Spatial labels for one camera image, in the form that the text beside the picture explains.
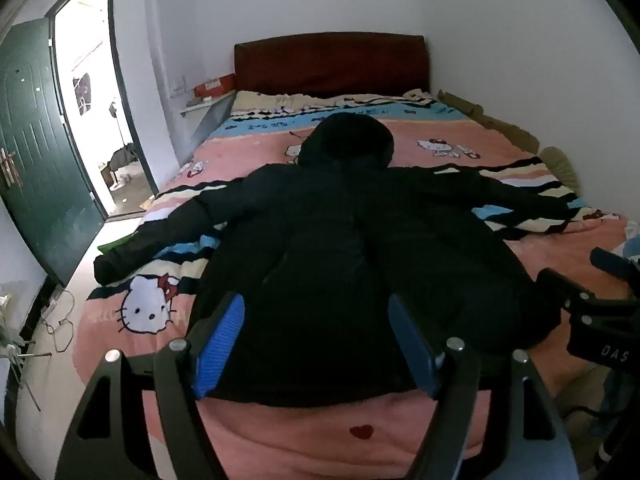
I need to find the pink cartoon printed blanket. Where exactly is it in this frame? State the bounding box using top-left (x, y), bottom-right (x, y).
top-left (72, 89), bottom-right (640, 480)

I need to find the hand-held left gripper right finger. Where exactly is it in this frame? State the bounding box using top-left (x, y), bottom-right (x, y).
top-left (386, 292), bottom-right (583, 480)

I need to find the white wall shelf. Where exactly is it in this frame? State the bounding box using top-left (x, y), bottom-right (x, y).
top-left (180, 91), bottom-right (236, 148)

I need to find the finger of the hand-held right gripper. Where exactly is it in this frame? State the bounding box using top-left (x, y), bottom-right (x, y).
top-left (536, 267), bottom-right (607, 315)
top-left (590, 246), bottom-right (640, 282)

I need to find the dark red bed headboard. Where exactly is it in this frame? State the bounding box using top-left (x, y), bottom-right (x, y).
top-left (234, 32), bottom-right (432, 98)

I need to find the green cloth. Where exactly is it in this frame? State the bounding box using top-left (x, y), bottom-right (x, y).
top-left (98, 236), bottom-right (132, 256)

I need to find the white floor cable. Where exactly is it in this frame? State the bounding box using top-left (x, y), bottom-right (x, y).
top-left (39, 287), bottom-right (77, 354)

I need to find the orange box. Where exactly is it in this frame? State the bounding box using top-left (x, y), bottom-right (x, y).
top-left (194, 74), bottom-right (237, 99)

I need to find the black hooded jacket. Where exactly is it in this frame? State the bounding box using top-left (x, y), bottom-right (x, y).
top-left (94, 112), bottom-right (586, 408)

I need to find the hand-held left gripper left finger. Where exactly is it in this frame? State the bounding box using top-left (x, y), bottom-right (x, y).
top-left (54, 291), bottom-right (247, 480)

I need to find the green door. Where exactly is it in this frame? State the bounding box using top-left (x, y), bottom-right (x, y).
top-left (0, 17), bottom-right (107, 288)

